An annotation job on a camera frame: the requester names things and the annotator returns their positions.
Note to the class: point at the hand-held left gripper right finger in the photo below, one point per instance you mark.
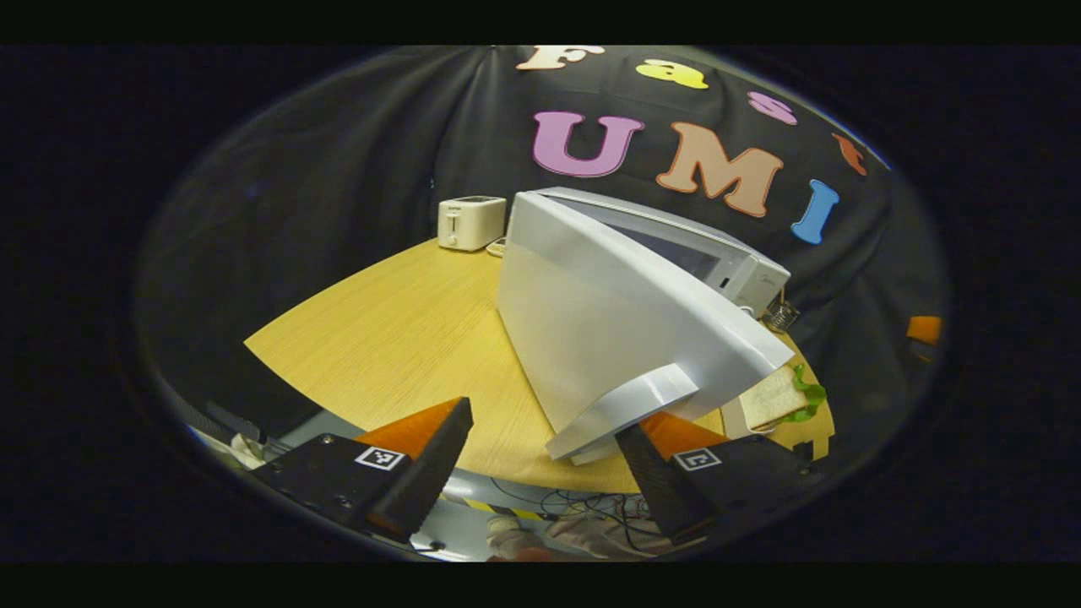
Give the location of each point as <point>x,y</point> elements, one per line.
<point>654,490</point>

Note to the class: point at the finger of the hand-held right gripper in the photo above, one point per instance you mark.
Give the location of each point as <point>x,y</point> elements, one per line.
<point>925,329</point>

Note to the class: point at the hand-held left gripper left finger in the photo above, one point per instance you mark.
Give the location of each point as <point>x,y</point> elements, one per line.
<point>426,477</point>

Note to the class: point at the sandwich with green lettuce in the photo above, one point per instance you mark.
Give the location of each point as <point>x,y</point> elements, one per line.
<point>773,397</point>

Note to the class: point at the white microwave oven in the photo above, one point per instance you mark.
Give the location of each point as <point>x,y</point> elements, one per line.
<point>591,321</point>

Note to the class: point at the person's pale shoe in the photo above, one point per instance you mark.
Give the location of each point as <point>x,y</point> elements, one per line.
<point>511,536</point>

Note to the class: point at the white toaster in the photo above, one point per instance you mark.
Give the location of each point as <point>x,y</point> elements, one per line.
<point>469,224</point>

